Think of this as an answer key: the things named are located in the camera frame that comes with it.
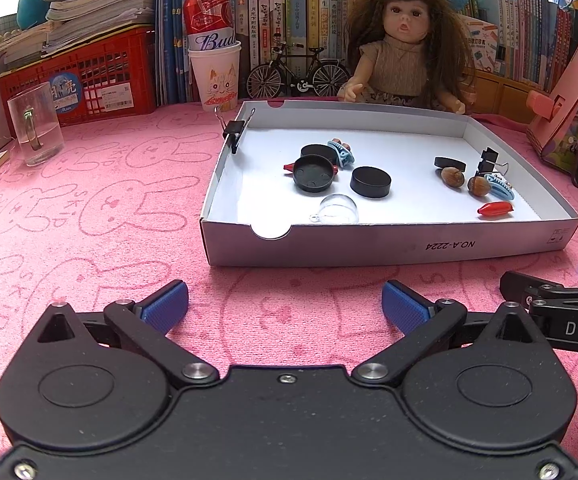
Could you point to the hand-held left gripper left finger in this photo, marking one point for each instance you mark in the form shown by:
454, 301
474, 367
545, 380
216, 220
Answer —
166, 305

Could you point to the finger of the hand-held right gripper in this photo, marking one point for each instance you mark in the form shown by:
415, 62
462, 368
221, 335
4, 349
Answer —
524, 287

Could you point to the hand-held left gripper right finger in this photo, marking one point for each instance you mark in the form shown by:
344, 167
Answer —
401, 307

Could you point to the white cardboard box lid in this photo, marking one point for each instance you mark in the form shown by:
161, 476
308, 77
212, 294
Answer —
369, 252

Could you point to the red plastic tube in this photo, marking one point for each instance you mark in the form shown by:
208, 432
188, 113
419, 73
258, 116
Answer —
287, 166
495, 209

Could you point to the brown nut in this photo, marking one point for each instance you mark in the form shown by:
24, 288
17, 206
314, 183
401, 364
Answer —
453, 178
478, 185

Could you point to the clear plastic half ball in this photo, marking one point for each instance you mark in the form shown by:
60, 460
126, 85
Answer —
339, 207

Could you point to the thick black round cap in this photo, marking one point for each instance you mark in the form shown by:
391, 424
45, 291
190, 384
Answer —
371, 182

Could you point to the black binder clip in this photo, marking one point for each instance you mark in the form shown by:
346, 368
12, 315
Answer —
489, 159
234, 132

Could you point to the small black round lid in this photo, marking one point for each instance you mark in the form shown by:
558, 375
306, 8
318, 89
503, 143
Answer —
449, 162

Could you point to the pink bunny print tablecloth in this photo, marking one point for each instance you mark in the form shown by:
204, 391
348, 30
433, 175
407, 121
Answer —
119, 240

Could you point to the pink triangular toy house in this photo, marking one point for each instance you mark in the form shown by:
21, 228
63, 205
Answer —
569, 95

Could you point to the wooden desk organizer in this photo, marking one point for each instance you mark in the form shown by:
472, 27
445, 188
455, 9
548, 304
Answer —
509, 95

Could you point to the clear glass mug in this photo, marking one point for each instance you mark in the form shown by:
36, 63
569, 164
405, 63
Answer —
39, 150

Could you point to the white cat print paper cup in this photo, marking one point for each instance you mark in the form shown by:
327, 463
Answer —
216, 85

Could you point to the red plastic crate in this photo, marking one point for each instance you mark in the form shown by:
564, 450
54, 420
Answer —
119, 70

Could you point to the long haired doll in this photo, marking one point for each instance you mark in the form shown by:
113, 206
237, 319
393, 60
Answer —
399, 65

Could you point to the white printed cardboard box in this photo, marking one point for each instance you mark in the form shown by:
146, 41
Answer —
484, 45

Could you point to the black miniature bicycle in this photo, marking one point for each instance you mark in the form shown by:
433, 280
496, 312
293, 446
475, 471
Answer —
299, 84

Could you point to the row of thin blue booklets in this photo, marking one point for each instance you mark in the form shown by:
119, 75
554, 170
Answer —
171, 35

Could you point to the red beer can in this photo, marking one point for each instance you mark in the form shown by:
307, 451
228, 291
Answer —
209, 20

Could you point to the stack of lying books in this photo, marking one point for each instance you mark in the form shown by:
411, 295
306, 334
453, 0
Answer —
104, 5

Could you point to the row of colourful upright books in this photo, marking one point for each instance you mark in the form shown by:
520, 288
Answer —
269, 10

